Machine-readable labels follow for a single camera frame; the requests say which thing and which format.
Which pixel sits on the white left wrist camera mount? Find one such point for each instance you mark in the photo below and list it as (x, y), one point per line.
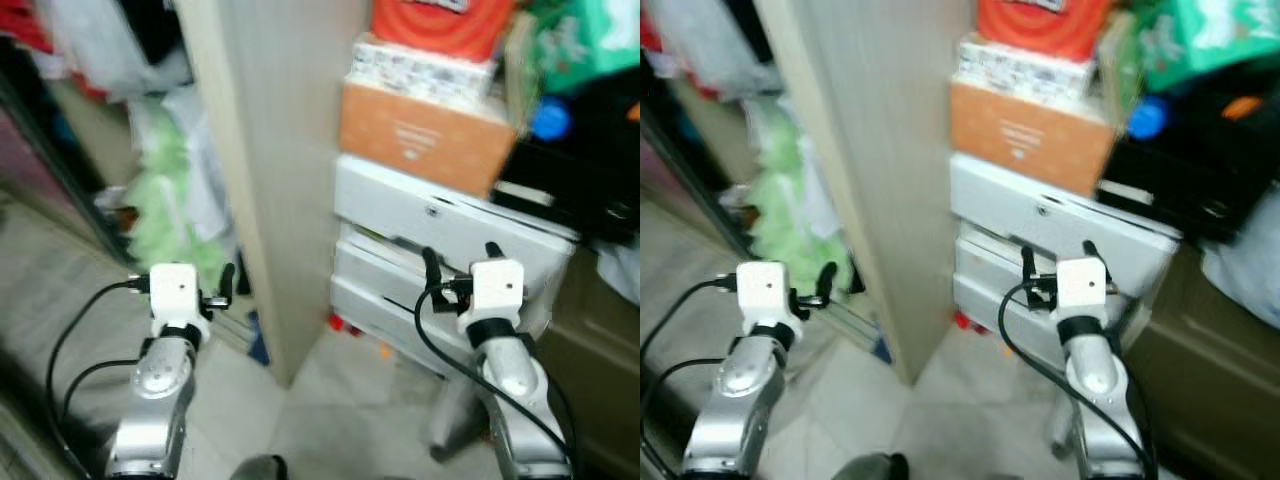
(763, 290)
(173, 290)

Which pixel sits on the light wood wardrobe panel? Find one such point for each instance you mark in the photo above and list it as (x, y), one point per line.
(860, 180)
(280, 180)

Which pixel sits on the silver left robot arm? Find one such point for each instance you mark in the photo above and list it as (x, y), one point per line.
(160, 390)
(740, 390)

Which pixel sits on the black case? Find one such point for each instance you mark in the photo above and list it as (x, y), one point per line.
(1200, 170)
(590, 170)

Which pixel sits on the orange cardboard box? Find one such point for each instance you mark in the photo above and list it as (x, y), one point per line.
(425, 140)
(1030, 140)

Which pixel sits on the white patterned box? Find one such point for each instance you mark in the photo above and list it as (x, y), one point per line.
(420, 68)
(1025, 68)

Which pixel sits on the red box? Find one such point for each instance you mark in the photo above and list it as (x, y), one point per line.
(440, 28)
(1045, 28)

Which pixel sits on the blue bottle cap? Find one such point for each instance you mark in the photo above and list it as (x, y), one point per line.
(551, 119)
(1148, 118)

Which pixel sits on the small red toy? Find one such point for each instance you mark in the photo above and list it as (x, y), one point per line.
(340, 323)
(964, 321)

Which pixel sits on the grey robot left leg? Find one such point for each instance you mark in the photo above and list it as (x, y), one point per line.
(885, 470)
(260, 470)

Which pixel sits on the light green cloth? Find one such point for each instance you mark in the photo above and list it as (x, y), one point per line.
(790, 210)
(170, 210)

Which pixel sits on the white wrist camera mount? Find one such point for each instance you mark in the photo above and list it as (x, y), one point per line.
(497, 288)
(173, 290)
(1082, 288)
(763, 290)

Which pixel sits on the white plastic drawer unit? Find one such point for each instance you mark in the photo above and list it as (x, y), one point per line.
(1060, 215)
(440, 215)

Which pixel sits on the pale grey cloth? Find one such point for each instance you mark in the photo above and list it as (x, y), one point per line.
(620, 270)
(1245, 270)

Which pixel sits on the brown wooden cabinet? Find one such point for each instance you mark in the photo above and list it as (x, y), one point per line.
(1210, 380)
(600, 370)

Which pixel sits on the white plastic bag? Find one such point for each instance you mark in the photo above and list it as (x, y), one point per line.
(720, 45)
(110, 50)

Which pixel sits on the green plastic package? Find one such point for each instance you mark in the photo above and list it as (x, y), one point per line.
(1210, 40)
(590, 40)

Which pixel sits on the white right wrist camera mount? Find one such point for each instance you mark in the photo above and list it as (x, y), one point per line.
(497, 288)
(1082, 288)

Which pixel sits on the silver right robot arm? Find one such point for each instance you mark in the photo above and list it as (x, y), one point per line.
(515, 400)
(1095, 400)

